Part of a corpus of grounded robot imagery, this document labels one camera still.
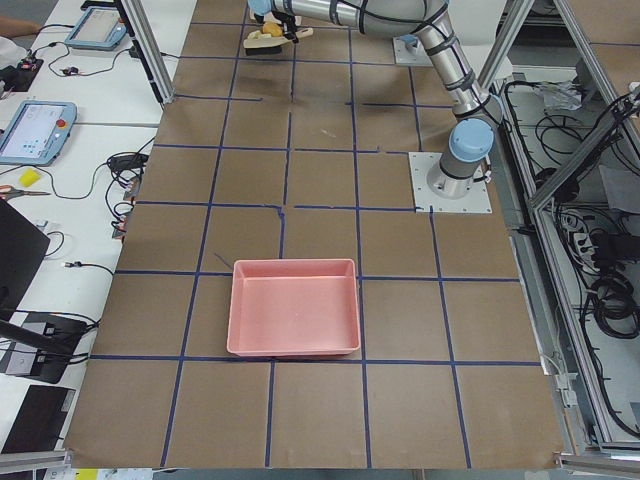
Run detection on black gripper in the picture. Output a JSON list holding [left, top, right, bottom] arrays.
[[260, 12, 299, 44]]

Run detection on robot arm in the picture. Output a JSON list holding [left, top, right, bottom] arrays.
[[248, 0, 503, 200]]

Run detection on pink plastic bin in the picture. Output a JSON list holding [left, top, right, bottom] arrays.
[[226, 259, 361, 357]]

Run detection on brown potato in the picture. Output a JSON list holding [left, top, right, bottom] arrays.
[[261, 22, 283, 38]]

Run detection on blue teach pendant far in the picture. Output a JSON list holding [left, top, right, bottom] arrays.
[[64, 6, 127, 51]]

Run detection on blue teach pendant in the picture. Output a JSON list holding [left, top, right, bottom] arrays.
[[64, 6, 127, 51], [1, 100, 77, 167]]

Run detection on blue teach pendant near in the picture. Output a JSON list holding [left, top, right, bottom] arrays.
[[1, 100, 77, 167]]

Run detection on yellow sponge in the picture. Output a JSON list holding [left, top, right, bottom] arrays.
[[19, 168, 42, 188]]

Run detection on black monitor stand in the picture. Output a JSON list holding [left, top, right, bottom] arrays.
[[1, 200, 87, 384]]

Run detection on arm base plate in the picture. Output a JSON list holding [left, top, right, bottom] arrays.
[[392, 35, 432, 67], [408, 152, 492, 214]]

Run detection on aluminium frame post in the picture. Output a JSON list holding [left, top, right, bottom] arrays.
[[114, 0, 175, 106]]

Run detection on orange handled scissors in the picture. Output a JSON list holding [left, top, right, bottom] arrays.
[[0, 184, 49, 201]]

